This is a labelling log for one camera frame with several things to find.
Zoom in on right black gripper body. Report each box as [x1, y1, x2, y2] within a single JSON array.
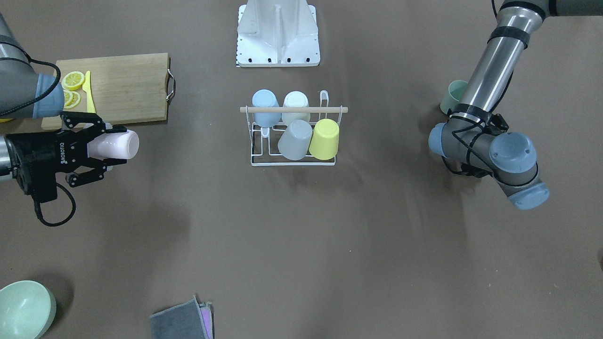
[[5, 131, 90, 202]]

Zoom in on pink cup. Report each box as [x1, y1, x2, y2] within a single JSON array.
[[88, 129, 139, 160]]

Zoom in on green cup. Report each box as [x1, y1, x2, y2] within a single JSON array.
[[440, 80, 468, 115]]

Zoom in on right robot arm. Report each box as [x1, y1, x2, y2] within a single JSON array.
[[0, 19, 139, 202]]

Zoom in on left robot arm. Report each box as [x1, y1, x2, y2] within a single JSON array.
[[428, 0, 603, 210]]

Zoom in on blue cup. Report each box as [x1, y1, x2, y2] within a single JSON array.
[[252, 89, 281, 128]]

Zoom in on grey cup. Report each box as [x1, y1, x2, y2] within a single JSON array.
[[277, 120, 313, 161]]

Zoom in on white cup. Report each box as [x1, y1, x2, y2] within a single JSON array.
[[281, 91, 311, 126]]

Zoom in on yellow cup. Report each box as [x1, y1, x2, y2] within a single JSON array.
[[309, 119, 340, 161]]

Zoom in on lemon slice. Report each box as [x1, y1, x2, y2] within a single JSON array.
[[65, 91, 81, 109], [62, 71, 85, 91], [63, 89, 74, 109]]

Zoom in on yellow plastic knife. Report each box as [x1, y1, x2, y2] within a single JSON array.
[[82, 71, 97, 114]]

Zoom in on wooden cutting board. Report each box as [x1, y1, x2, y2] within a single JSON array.
[[56, 52, 172, 125]]

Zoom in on green bowl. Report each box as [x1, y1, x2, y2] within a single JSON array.
[[0, 280, 57, 339]]

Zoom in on grey folded cloth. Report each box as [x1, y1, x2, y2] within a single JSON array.
[[149, 297, 215, 339]]

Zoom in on white wire cup holder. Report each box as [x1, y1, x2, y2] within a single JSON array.
[[240, 89, 348, 167]]

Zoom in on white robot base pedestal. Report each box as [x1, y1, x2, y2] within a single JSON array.
[[236, 0, 321, 67]]

